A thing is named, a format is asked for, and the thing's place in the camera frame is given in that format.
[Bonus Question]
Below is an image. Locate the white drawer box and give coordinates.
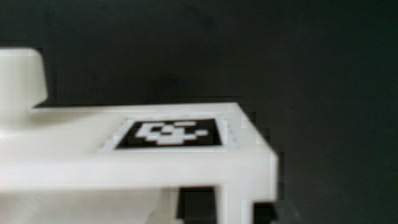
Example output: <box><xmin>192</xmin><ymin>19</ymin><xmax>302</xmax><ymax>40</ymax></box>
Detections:
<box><xmin>0</xmin><ymin>47</ymin><xmax>279</xmax><ymax>224</ymax></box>

